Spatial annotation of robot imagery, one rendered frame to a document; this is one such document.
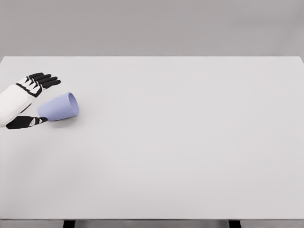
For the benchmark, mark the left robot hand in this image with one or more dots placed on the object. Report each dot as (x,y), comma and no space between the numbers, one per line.
(16,99)

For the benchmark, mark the lilac plastic cup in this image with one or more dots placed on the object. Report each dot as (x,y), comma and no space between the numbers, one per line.
(57,108)

